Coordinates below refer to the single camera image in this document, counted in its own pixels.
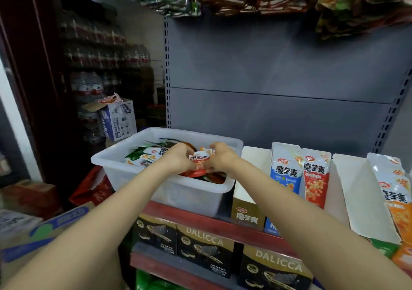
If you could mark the person's right hand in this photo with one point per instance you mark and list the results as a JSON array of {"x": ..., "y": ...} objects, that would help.
[{"x": 224, "y": 159}]

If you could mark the person's left hand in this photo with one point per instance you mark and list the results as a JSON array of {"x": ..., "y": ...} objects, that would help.
[{"x": 175, "y": 159}]

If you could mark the pile of snack packets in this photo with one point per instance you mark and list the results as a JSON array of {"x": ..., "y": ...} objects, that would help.
[{"x": 145, "y": 154}]

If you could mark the white plastic bin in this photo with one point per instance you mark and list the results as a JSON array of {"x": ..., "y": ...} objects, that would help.
[{"x": 186, "y": 196}]

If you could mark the gold display box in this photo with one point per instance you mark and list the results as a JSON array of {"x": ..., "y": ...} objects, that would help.
[{"x": 248, "y": 215}]

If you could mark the blue snack packets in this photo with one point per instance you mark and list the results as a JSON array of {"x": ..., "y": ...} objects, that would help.
[{"x": 286, "y": 167}]

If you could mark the blue display box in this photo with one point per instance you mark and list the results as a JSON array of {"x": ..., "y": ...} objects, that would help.
[{"x": 271, "y": 227}]

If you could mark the green display box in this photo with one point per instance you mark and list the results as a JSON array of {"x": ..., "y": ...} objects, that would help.
[{"x": 364, "y": 196}]

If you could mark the orange snack packets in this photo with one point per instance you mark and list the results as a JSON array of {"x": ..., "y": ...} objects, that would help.
[{"x": 396, "y": 196}]

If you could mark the orange display box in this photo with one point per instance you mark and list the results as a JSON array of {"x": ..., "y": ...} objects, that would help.
[{"x": 404, "y": 257}]

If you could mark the person's left forearm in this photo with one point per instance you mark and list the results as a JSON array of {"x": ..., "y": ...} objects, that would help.
[{"x": 83, "y": 235}]

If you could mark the person's right forearm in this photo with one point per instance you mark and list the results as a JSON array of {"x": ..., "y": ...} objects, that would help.
[{"x": 309, "y": 228}]

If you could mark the white blue carton box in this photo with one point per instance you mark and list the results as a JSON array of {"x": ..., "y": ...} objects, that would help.
[{"x": 116, "y": 122}]

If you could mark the green snack bag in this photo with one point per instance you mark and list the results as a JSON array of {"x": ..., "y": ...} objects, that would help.
[{"x": 158, "y": 281}]

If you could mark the blue print cardboard carton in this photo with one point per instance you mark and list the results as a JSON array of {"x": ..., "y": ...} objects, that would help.
[{"x": 38, "y": 241}]

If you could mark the hanging yellow green snack bags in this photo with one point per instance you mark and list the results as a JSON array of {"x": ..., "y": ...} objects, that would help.
[{"x": 354, "y": 13}]

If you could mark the red plastic bag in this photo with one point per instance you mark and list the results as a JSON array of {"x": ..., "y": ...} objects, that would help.
[{"x": 90, "y": 188}]

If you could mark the dark rack of bottled water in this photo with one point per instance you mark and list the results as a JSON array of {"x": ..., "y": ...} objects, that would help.
[{"x": 103, "y": 48}]

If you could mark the red carton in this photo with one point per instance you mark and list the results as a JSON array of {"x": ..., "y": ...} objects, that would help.
[{"x": 22, "y": 197}]

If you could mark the dark brown door frame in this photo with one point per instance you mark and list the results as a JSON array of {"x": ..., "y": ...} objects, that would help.
[{"x": 32, "y": 74}]

